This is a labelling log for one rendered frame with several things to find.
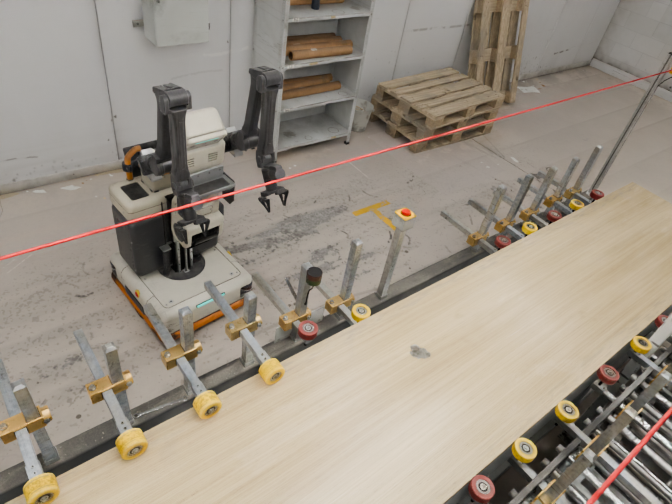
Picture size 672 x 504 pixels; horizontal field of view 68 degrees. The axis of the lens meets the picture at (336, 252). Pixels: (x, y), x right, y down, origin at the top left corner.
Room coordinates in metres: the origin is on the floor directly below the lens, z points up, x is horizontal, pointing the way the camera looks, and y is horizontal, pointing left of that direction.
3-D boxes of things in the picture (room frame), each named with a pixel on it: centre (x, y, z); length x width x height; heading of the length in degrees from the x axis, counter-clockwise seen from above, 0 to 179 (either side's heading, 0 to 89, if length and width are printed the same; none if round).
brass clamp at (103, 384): (0.88, 0.64, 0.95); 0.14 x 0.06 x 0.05; 135
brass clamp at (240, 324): (1.23, 0.29, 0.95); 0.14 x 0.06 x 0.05; 135
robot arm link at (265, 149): (2.01, 0.41, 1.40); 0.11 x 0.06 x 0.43; 140
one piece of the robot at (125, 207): (2.20, 0.98, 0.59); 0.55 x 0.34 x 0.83; 140
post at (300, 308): (1.43, 0.10, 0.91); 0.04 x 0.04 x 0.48; 45
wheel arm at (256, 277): (1.46, 0.19, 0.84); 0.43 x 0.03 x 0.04; 45
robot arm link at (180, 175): (1.68, 0.69, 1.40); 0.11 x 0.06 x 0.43; 141
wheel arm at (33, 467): (0.70, 0.84, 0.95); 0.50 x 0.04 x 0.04; 45
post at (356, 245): (1.60, -0.08, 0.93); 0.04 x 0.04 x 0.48; 45
